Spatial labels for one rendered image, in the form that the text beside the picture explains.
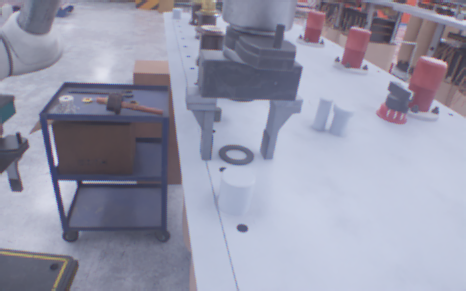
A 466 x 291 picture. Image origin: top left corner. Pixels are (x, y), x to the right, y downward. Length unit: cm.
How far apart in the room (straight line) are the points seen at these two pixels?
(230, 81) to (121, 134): 139
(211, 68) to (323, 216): 23
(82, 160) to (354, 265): 166
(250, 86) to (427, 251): 30
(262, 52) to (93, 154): 158
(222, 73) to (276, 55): 9
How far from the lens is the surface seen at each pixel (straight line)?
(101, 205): 229
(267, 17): 38
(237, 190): 36
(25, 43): 117
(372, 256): 40
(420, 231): 47
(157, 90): 203
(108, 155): 184
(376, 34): 351
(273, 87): 43
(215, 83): 41
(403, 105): 78
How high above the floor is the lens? 162
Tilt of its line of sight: 30 degrees down
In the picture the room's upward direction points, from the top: 8 degrees clockwise
